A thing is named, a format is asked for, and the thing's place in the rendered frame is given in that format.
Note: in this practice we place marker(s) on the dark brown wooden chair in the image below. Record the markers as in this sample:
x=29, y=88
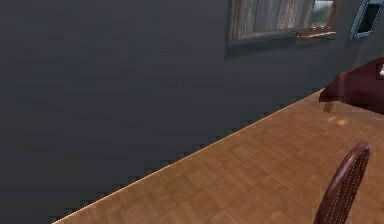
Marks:
x=343, y=186

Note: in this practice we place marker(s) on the wooden framed window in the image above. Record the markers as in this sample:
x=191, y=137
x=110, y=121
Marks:
x=266, y=18

